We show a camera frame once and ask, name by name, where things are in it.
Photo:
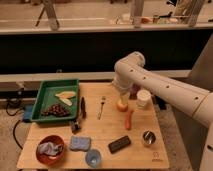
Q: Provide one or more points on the blue power box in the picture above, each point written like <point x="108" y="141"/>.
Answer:
<point x="27" y="114"/>

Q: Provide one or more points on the blue grey cloth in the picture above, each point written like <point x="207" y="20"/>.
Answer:
<point x="50" y="149"/>

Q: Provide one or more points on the upper banana slice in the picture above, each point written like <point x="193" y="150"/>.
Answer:
<point x="66" y="94"/>

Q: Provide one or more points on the dark red bowl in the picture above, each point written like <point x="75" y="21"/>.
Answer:
<point x="133" y="91"/>

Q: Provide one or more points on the green plastic tray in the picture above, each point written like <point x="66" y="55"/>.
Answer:
<point x="46" y="98"/>

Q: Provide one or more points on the orange bowl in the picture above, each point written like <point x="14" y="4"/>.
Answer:
<point x="50" y="160"/>

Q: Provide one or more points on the orange carrot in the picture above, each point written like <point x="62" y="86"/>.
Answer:
<point x="128" y="119"/>

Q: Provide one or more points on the blue glass cup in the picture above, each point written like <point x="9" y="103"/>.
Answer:
<point x="93" y="158"/>

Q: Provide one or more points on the small dark clip tool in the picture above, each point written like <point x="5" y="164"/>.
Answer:
<point x="76" y="124"/>

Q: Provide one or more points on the dark grapes bunch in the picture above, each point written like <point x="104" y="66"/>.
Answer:
<point x="56" y="110"/>

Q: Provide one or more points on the lower banana slice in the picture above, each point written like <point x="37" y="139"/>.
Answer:
<point x="66" y="101"/>

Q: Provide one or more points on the yellow apple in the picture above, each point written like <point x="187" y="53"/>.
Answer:
<point x="121" y="107"/>

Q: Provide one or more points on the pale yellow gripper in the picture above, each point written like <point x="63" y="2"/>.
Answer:
<point x="124" y="98"/>

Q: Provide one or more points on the dark marker pen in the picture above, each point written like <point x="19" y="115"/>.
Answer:
<point x="83" y="108"/>

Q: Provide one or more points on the small metal cup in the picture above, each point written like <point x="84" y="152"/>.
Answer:
<point x="149" y="138"/>

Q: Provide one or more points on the blue sponge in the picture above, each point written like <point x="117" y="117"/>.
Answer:
<point x="80" y="143"/>

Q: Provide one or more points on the silver metal fork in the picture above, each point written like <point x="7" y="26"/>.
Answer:
<point x="103" y="99"/>

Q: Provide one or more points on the black rectangular block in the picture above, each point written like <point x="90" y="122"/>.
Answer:
<point x="119" y="144"/>

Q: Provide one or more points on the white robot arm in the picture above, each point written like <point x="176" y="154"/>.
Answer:
<point x="194" y="101"/>

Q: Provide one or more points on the white plastic cup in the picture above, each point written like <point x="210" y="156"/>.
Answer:
<point x="143" y="97"/>

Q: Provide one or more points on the banana slice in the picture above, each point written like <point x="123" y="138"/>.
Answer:
<point x="66" y="94"/>
<point x="66" y="101"/>

